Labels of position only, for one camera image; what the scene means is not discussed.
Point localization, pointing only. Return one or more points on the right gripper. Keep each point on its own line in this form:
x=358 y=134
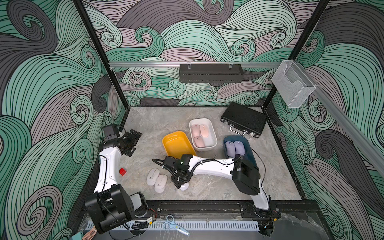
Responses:
x=177 y=183

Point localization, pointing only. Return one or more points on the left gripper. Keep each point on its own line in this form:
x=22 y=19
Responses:
x=135 y=134

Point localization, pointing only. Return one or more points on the pale lilac white mouse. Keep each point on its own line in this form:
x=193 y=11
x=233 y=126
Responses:
x=184 y=186

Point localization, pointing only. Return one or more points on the yellow storage box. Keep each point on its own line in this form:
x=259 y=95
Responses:
x=177 y=144

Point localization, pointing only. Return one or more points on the white storage box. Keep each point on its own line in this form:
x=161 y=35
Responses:
x=211 y=141

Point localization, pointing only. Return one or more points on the pink rounded mouse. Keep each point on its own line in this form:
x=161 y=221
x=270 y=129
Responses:
x=195 y=130

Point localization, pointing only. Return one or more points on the peach mouse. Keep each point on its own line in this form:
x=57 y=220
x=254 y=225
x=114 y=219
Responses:
x=204 y=131

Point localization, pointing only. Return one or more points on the purple rounded mouse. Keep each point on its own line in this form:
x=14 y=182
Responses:
x=230 y=149
x=239 y=148

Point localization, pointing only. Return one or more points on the dark teal storage box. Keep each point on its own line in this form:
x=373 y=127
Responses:
x=248 y=150

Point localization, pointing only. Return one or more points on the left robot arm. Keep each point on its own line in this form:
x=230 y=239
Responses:
x=110 y=206

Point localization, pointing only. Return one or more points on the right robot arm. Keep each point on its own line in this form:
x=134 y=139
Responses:
x=240 y=170

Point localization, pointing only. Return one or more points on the white mouse middle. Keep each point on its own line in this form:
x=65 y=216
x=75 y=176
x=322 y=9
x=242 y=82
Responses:
x=160 y=183

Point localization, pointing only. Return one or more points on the white mouse left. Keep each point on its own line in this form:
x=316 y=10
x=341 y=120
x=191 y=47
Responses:
x=152 y=176

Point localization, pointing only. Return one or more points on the small red cube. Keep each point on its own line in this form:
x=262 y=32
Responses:
x=122 y=171

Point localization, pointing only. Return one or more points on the black briefcase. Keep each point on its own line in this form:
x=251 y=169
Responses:
x=243 y=120

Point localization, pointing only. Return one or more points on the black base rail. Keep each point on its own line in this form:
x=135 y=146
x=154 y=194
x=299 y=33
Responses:
x=243 y=208

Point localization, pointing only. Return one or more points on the blue handled scissors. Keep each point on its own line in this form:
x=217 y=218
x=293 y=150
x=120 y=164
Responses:
x=170 y=224

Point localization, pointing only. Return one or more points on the white slotted cable duct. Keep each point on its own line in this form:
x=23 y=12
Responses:
x=207 y=226

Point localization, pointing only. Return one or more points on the black wall shelf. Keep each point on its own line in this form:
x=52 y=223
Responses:
x=211 y=73

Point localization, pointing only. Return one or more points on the clear mesh wall bin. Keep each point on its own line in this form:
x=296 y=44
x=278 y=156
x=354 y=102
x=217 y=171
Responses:
x=293 y=83

